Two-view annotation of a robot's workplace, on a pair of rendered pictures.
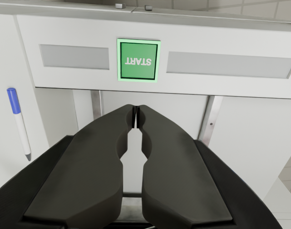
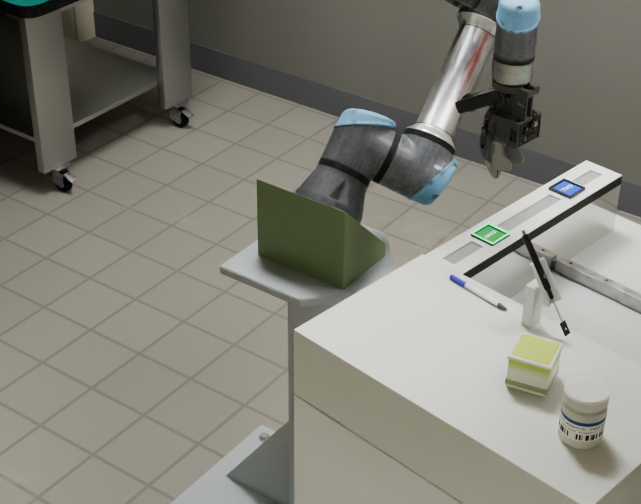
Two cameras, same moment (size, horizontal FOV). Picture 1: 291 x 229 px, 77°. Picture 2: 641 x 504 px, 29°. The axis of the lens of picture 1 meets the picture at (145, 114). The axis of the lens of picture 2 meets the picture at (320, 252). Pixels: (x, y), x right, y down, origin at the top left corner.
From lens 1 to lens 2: 2.43 m
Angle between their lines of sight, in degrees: 79
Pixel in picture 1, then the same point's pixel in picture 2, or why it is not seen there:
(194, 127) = (611, 304)
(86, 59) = (468, 252)
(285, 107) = (639, 250)
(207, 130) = (613, 285)
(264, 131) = not seen: outside the picture
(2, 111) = (458, 293)
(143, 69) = (496, 234)
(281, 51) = (538, 197)
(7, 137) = (476, 307)
